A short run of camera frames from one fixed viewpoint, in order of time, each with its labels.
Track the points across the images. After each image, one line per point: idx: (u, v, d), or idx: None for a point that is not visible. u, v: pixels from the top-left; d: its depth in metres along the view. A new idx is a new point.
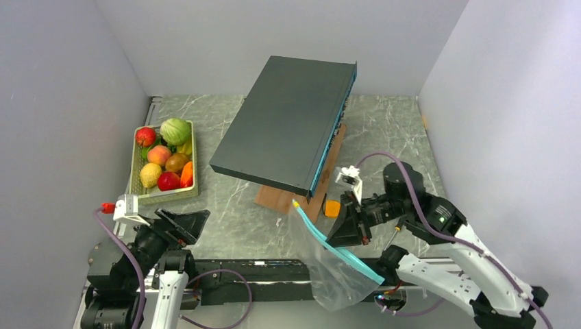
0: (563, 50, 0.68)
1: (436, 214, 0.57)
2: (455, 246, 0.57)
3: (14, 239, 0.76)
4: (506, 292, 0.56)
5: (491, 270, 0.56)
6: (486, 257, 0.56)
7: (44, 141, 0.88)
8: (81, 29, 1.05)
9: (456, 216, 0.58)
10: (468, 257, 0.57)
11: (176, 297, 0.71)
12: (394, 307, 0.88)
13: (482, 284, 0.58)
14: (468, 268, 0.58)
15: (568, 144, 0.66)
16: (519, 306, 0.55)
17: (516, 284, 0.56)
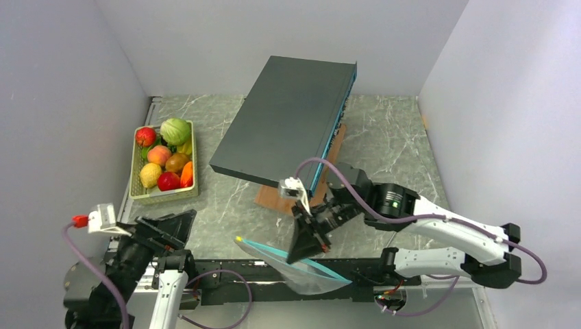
0: (563, 51, 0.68)
1: (387, 199, 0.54)
2: (417, 224, 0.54)
3: (16, 240, 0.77)
4: (484, 243, 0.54)
5: (461, 230, 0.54)
6: (449, 220, 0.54)
7: (45, 142, 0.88)
8: (79, 27, 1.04)
9: (406, 194, 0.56)
10: (435, 227, 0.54)
11: (175, 295, 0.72)
12: (394, 307, 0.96)
13: (460, 245, 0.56)
14: (440, 236, 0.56)
15: (569, 147, 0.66)
16: (501, 252, 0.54)
17: (486, 232, 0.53)
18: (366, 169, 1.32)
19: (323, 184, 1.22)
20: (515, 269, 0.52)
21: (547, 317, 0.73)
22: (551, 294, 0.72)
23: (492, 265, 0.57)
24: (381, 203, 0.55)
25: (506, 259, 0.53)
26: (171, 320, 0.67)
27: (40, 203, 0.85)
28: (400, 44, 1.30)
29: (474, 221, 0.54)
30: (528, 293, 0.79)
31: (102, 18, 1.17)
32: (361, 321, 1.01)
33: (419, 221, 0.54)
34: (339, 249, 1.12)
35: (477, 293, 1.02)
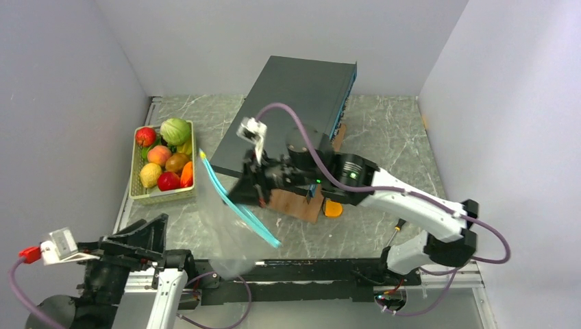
0: (563, 51, 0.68)
1: (347, 170, 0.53)
2: (376, 197, 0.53)
3: (16, 240, 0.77)
4: (442, 218, 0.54)
5: (419, 203, 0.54)
6: (408, 194, 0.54)
7: (45, 142, 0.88)
8: (79, 28, 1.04)
9: (366, 165, 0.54)
10: (394, 201, 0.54)
11: (175, 295, 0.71)
12: (394, 307, 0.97)
13: (419, 220, 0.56)
14: (399, 211, 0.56)
15: (569, 147, 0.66)
16: (458, 227, 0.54)
17: (445, 206, 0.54)
18: None
19: None
20: (470, 243, 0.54)
21: (547, 317, 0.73)
22: (551, 294, 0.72)
23: (448, 240, 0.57)
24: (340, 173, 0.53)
25: (463, 235, 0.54)
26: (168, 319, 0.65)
27: (40, 203, 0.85)
28: (400, 44, 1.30)
29: (434, 196, 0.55)
30: (528, 293, 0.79)
31: (102, 18, 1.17)
32: (360, 321, 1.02)
33: (379, 194, 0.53)
34: (339, 249, 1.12)
35: (477, 293, 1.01)
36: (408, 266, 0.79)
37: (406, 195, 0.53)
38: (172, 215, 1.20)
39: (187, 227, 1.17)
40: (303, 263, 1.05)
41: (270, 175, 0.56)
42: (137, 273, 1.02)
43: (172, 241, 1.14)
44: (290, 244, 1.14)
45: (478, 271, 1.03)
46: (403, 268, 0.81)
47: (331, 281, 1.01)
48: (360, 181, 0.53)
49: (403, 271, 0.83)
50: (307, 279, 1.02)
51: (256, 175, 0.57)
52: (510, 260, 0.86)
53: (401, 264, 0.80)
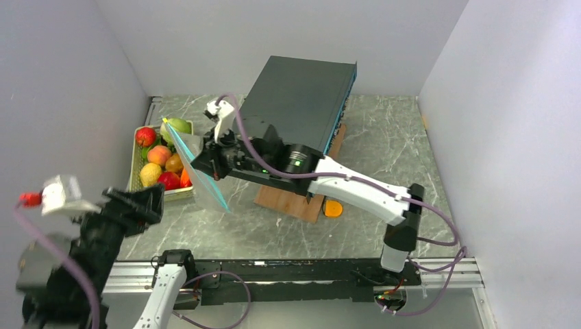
0: (562, 51, 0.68)
1: (292, 159, 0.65)
2: (320, 181, 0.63)
3: (16, 240, 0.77)
4: (383, 201, 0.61)
5: (362, 187, 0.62)
6: (350, 179, 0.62)
7: (44, 142, 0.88)
8: (79, 28, 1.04)
9: (312, 155, 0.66)
10: (337, 186, 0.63)
11: (172, 287, 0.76)
12: (395, 307, 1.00)
13: (366, 205, 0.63)
14: (347, 196, 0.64)
15: (569, 146, 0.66)
16: (398, 208, 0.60)
17: (386, 189, 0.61)
18: (366, 168, 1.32)
19: None
20: (410, 223, 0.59)
21: (547, 317, 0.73)
22: (550, 294, 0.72)
23: (396, 225, 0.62)
24: (286, 162, 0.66)
25: (404, 216, 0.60)
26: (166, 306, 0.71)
27: None
28: (400, 44, 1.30)
29: (377, 181, 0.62)
30: (528, 293, 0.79)
31: (102, 18, 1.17)
32: (360, 321, 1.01)
33: (321, 179, 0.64)
34: (339, 249, 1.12)
35: (477, 293, 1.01)
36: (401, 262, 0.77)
37: (348, 179, 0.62)
38: (171, 215, 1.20)
39: (187, 227, 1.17)
40: (303, 263, 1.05)
41: (225, 156, 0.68)
42: (137, 273, 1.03)
43: (172, 241, 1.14)
44: (290, 244, 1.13)
45: (478, 270, 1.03)
46: (397, 264, 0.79)
47: (331, 281, 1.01)
48: (304, 168, 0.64)
49: (398, 269, 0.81)
50: (307, 279, 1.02)
51: (213, 151, 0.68)
52: (511, 260, 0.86)
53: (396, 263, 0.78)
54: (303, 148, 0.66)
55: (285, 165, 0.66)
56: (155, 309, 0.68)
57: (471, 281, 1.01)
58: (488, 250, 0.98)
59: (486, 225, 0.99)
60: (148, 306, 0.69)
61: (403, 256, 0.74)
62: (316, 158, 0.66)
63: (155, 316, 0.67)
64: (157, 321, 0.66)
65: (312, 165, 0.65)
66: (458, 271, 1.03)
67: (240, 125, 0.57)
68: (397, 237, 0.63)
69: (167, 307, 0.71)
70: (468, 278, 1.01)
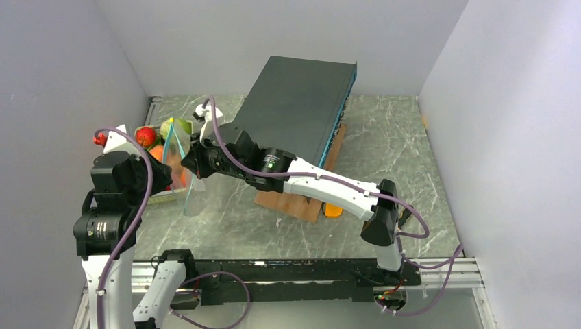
0: (563, 50, 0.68)
1: (266, 162, 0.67)
2: (291, 181, 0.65)
3: (19, 239, 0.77)
4: (353, 197, 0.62)
5: (332, 184, 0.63)
6: (320, 177, 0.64)
7: (44, 142, 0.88)
8: (79, 27, 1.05)
9: (285, 156, 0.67)
10: (307, 185, 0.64)
11: (172, 281, 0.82)
12: (394, 307, 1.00)
13: (338, 201, 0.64)
14: (319, 194, 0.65)
15: (569, 145, 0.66)
16: (367, 203, 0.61)
17: (355, 186, 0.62)
18: (366, 168, 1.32)
19: None
20: (377, 217, 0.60)
21: (547, 317, 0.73)
22: (551, 293, 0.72)
23: (367, 220, 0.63)
24: (261, 164, 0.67)
25: (373, 210, 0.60)
26: (163, 297, 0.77)
27: (41, 203, 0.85)
28: (400, 44, 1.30)
29: (348, 179, 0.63)
30: (528, 293, 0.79)
31: (102, 18, 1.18)
32: (360, 321, 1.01)
33: (292, 179, 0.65)
34: (338, 249, 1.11)
35: (477, 293, 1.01)
36: (395, 260, 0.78)
37: (317, 177, 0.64)
38: (171, 215, 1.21)
39: (187, 227, 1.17)
40: (303, 263, 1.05)
41: (205, 157, 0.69)
42: (137, 273, 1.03)
43: (172, 241, 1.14)
44: (290, 244, 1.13)
45: (478, 270, 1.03)
46: (392, 263, 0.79)
47: (331, 281, 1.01)
48: (277, 171, 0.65)
49: (394, 266, 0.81)
50: (307, 279, 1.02)
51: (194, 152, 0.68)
52: (512, 261, 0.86)
53: (390, 262, 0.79)
54: (277, 151, 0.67)
55: (260, 167, 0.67)
56: (153, 297, 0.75)
57: (471, 280, 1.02)
58: (488, 250, 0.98)
59: (486, 226, 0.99)
60: (146, 296, 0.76)
61: (392, 252, 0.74)
62: (289, 160, 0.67)
63: (153, 303, 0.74)
64: (155, 308, 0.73)
65: (285, 166, 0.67)
66: (458, 271, 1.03)
67: (214, 125, 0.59)
68: (369, 234, 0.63)
69: (165, 298, 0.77)
70: (468, 278, 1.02)
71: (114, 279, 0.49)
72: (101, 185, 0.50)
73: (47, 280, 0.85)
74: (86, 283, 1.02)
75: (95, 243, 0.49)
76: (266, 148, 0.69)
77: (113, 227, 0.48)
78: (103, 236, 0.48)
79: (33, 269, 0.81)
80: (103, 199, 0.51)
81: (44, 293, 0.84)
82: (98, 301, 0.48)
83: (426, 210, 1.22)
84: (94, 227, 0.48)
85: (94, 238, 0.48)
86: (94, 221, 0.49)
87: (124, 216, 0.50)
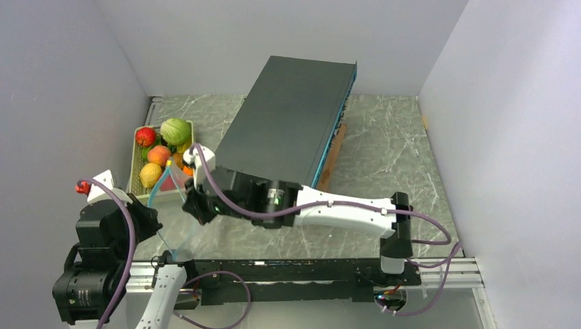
0: (563, 50, 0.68)
1: (270, 198, 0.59)
2: (303, 215, 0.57)
3: (20, 239, 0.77)
4: (371, 218, 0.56)
5: (347, 210, 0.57)
6: (334, 204, 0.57)
7: (44, 142, 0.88)
8: (79, 27, 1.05)
9: (288, 187, 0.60)
10: (320, 214, 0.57)
11: (172, 287, 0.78)
12: (394, 307, 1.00)
13: (355, 225, 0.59)
14: (334, 221, 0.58)
15: (569, 146, 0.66)
16: (387, 223, 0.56)
17: (372, 206, 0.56)
18: (366, 168, 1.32)
19: (323, 184, 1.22)
20: (401, 235, 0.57)
21: (547, 317, 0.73)
22: (551, 294, 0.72)
23: (387, 237, 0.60)
24: (265, 202, 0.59)
25: (394, 229, 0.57)
26: (166, 309, 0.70)
27: (40, 203, 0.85)
28: (400, 44, 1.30)
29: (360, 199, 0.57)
30: (528, 293, 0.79)
31: (102, 18, 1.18)
32: (360, 320, 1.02)
33: (303, 212, 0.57)
34: (339, 249, 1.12)
35: (477, 293, 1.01)
36: (399, 264, 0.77)
37: (330, 205, 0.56)
38: (171, 215, 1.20)
39: (187, 227, 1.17)
40: (303, 263, 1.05)
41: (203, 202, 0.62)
42: (138, 274, 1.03)
43: (172, 241, 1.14)
44: (290, 244, 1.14)
45: (478, 270, 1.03)
46: (395, 266, 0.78)
47: (331, 281, 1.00)
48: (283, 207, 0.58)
49: (397, 269, 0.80)
50: (307, 279, 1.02)
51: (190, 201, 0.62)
52: (511, 261, 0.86)
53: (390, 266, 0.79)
54: (280, 183, 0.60)
55: (264, 206, 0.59)
56: (155, 312, 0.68)
57: (471, 281, 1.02)
58: (488, 250, 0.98)
59: (486, 227, 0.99)
60: (147, 309, 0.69)
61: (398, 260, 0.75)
62: (294, 190, 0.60)
63: (155, 318, 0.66)
64: (158, 322, 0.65)
65: (292, 199, 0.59)
66: (458, 271, 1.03)
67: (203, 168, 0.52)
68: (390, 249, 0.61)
69: (167, 310, 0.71)
70: (468, 278, 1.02)
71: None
72: (85, 240, 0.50)
73: (47, 280, 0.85)
74: None
75: (79, 306, 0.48)
76: (266, 181, 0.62)
77: (96, 288, 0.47)
78: (86, 301, 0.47)
79: (34, 269, 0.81)
80: (88, 255, 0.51)
81: (44, 293, 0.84)
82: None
83: (426, 210, 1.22)
84: (75, 293, 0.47)
85: (77, 303, 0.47)
86: (76, 283, 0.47)
87: (109, 275, 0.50)
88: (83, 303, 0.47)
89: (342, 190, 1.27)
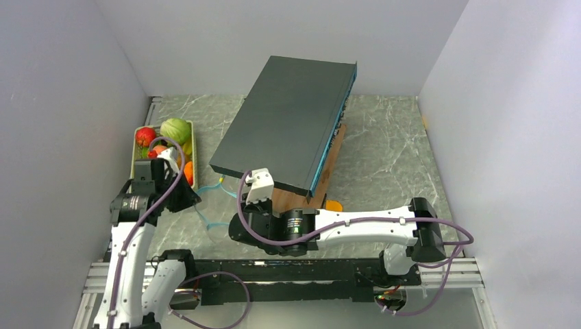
0: (563, 51, 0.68)
1: (290, 227, 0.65)
2: (323, 238, 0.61)
3: (18, 239, 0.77)
4: (390, 229, 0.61)
5: (363, 226, 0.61)
6: (350, 222, 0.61)
7: (44, 142, 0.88)
8: (79, 27, 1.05)
9: (306, 214, 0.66)
10: (341, 235, 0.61)
11: (171, 278, 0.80)
12: (394, 307, 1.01)
13: (378, 239, 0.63)
14: (353, 239, 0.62)
15: (569, 145, 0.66)
16: (408, 231, 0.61)
17: (390, 218, 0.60)
18: (366, 168, 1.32)
19: (323, 184, 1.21)
20: (425, 242, 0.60)
21: (547, 317, 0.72)
22: (551, 294, 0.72)
23: (412, 246, 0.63)
24: (287, 230, 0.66)
25: (416, 236, 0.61)
26: (163, 293, 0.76)
27: (40, 203, 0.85)
28: (400, 44, 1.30)
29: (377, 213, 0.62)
30: (528, 293, 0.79)
31: (102, 18, 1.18)
32: (360, 320, 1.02)
33: (324, 235, 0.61)
34: (339, 249, 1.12)
35: (477, 293, 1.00)
36: (406, 266, 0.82)
37: (348, 225, 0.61)
38: (171, 215, 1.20)
39: (187, 227, 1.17)
40: (303, 263, 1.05)
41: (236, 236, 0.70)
42: None
43: (172, 241, 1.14)
44: None
45: (478, 270, 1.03)
46: (403, 269, 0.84)
47: (331, 281, 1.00)
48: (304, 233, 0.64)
49: (402, 271, 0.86)
50: (307, 279, 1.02)
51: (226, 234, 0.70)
52: (512, 261, 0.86)
53: (391, 267, 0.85)
54: (298, 212, 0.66)
55: (287, 236, 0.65)
56: (153, 293, 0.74)
57: (471, 281, 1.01)
58: (488, 250, 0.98)
59: (486, 227, 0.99)
60: (146, 290, 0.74)
61: (401, 260, 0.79)
62: (312, 216, 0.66)
63: (152, 299, 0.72)
64: (155, 304, 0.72)
65: (310, 226, 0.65)
66: (458, 271, 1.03)
67: (238, 203, 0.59)
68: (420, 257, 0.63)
69: (164, 296, 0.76)
70: (468, 278, 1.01)
71: (136, 242, 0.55)
72: (140, 173, 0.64)
73: (46, 280, 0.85)
74: (86, 284, 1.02)
75: (126, 214, 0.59)
76: (285, 213, 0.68)
77: (143, 201, 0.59)
78: (135, 206, 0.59)
79: (34, 269, 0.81)
80: (138, 185, 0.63)
81: (44, 293, 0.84)
82: (118, 260, 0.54)
83: None
84: (129, 199, 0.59)
85: (127, 209, 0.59)
86: (129, 196, 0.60)
87: (152, 196, 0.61)
88: (132, 209, 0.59)
89: (342, 190, 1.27)
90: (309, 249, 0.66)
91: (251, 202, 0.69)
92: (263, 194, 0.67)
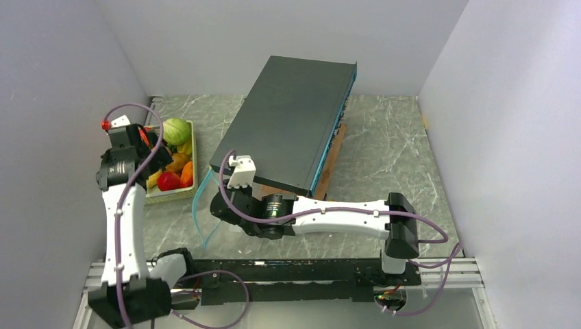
0: (562, 51, 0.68)
1: (270, 210, 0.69)
2: (298, 224, 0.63)
3: (18, 239, 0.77)
4: (364, 221, 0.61)
5: (338, 215, 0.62)
6: (326, 211, 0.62)
7: (44, 142, 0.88)
8: (79, 27, 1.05)
9: (285, 201, 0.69)
10: (316, 222, 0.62)
11: (172, 261, 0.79)
12: (395, 307, 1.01)
13: (354, 230, 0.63)
14: (328, 227, 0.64)
15: (569, 147, 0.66)
16: (380, 224, 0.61)
17: (362, 210, 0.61)
18: (366, 168, 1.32)
19: (323, 184, 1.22)
20: (396, 235, 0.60)
21: (547, 318, 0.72)
22: (550, 294, 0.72)
23: (385, 239, 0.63)
24: (265, 213, 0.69)
25: (388, 229, 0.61)
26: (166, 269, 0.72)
27: (40, 203, 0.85)
28: (399, 44, 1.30)
29: (351, 205, 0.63)
30: (528, 293, 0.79)
31: (102, 18, 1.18)
32: (360, 320, 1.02)
33: (299, 220, 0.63)
34: (338, 249, 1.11)
35: (477, 293, 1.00)
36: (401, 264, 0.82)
37: (324, 212, 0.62)
38: (171, 215, 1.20)
39: (187, 227, 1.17)
40: (303, 263, 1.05)
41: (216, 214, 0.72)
42: None
43: (172, 241, 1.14)
44: (290, 244, 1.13)
45: (478, 270, 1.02)
46: (399, 266, 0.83)
47: (331, 281, 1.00)
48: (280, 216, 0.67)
49: (399, 269, 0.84)
50: (307, 279, 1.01)
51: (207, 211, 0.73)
52: (512, 261, 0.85)
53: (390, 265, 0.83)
54: (279, 197, 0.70)
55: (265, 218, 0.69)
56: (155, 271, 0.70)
57: (471, 280, 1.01)
58: (488, 250, 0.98)
59: (486, 227, 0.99)
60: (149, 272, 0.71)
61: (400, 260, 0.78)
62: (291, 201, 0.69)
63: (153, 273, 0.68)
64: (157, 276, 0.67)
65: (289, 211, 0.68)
66: (459, 271, 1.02)
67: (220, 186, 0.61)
68: (392, 252, 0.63)
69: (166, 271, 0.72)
70: (469, 278, 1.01)
71: (129, 203, 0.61)
72: (116, 143, 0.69)
73: (46, 280, 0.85)
74: (86, 284, 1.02)
75: (115, 179, 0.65)
76: (266, 197, 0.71)
77: (129, 166, 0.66)
78: (122, 171, 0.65)
79: (33, 269, 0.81)
80: (117, 153, 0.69)
81: (43, 293, 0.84)
82: (116, 218, 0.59)
83: (426, 210, 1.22)
84: (116, 166, 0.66)
85: (115, 175, 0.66)
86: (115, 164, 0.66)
87: (136, 162, 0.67)
88: (120, 173, 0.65)
89: (342, 190, 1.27)
90: (286, 234, 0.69)
91: (233, 186, 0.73)
92: (244, 179, 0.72)
